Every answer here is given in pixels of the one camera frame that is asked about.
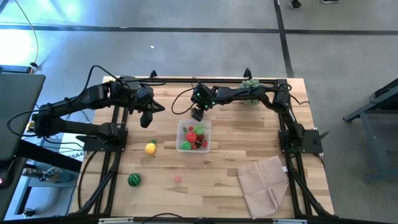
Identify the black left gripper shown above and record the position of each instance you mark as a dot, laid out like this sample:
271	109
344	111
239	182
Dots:
147	105

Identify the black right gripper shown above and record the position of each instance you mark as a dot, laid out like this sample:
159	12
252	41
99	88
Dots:
203	98

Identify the light green toy cabbage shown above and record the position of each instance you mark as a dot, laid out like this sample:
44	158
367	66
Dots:
199	130

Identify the red toy cherry pair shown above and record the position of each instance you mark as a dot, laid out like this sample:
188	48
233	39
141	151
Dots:
201	137

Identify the red toy tomato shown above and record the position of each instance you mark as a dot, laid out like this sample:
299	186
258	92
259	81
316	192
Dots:
191	137

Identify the clear plastic tupperware container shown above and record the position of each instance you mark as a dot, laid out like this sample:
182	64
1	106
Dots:
179	137

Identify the bright green toy vegetable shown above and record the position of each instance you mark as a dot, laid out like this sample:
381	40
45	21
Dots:
186	145

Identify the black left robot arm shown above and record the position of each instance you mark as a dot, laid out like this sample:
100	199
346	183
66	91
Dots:
77	98

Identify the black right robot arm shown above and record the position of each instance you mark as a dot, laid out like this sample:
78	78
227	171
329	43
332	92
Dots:
289	121

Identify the yellow toy pineapple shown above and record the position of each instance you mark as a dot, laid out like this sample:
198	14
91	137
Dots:
150	148

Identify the green potted plant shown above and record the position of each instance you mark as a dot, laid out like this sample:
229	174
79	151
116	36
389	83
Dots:
248	83

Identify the striped green toy watermelon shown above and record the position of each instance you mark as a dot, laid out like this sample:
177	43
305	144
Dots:
134	180

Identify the pink toy peach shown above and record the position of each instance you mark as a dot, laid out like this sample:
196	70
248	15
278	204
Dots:
177	179

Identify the white paper box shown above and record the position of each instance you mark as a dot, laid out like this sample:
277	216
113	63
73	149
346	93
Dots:
70	146

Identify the beige folded cloth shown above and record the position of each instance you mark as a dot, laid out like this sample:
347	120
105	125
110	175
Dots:
264	186

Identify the black desk beam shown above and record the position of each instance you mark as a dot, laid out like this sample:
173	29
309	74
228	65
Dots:
46	155

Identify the silver metal tool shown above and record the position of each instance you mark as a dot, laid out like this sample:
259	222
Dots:
53	174

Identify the dark grey monitor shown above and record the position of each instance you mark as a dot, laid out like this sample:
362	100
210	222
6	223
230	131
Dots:
18	109

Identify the person's shoe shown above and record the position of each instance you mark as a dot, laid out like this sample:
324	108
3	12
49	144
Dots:
295	3

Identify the small black round object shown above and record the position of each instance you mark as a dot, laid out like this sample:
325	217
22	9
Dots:
28	212

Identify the blue-grey metal cart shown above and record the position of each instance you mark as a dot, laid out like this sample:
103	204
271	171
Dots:
382	99

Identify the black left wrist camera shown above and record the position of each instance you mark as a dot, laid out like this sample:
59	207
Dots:
145	92

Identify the black aluminium table frame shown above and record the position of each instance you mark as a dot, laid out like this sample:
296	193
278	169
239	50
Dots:
224	80

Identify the silver metal bracket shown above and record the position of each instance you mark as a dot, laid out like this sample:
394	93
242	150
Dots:
289	221
115	220

